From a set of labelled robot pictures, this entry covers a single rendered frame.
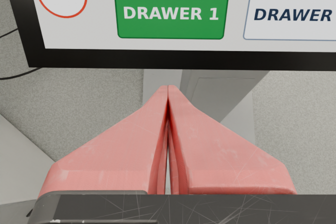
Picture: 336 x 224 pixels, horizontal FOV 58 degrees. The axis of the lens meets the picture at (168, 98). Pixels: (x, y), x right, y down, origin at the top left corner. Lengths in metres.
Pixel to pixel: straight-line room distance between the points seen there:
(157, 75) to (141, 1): 1.02
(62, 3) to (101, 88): 1.05
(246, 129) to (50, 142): 0.79
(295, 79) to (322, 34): 1.12
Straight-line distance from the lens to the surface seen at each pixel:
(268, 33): 0.28
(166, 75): 1.27
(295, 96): 1.39
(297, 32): 0.29
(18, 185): 0.76
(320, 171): 1.38
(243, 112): 1.27
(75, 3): 0.27
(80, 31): 0.28
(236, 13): 0.27
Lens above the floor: 1.23
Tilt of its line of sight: 75 degrees down
